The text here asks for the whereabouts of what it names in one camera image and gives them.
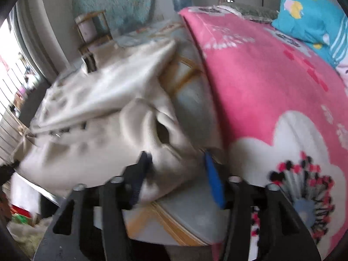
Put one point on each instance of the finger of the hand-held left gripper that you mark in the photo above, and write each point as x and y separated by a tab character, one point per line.
6	171

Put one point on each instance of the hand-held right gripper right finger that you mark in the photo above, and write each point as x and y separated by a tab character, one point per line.
214	182

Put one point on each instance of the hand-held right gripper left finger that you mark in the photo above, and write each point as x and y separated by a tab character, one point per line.
141	171

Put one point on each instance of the cream zip jacket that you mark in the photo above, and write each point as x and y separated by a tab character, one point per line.
95	108

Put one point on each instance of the white window railing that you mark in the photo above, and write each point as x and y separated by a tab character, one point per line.
8	130

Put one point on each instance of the red bag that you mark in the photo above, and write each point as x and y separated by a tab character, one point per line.
20	210

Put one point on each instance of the fluffy green-white garment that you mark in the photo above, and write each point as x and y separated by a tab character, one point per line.
24	236

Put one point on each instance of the patterned grey-blue tablecloth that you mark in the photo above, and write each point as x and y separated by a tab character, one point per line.
190	108

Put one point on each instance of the dark low cabinet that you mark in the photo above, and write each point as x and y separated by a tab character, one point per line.
38	92

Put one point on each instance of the pink floral blanket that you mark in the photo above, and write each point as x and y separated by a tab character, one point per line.
258	87

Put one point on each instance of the grey curtain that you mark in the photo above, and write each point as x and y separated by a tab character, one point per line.
40	40

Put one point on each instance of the wooden chair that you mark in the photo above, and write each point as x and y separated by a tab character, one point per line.
95	40

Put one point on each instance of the pale pink bucket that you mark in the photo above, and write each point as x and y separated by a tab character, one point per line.
87	28

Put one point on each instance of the teal hanging cloth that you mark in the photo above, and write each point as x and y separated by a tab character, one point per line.
117	0

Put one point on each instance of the grey fuzzy cloth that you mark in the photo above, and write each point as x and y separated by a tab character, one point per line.
255	12

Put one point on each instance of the small glass jar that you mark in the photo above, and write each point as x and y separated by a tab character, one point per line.
227	0

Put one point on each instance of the blue printed pillow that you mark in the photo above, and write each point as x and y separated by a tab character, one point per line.
307	16

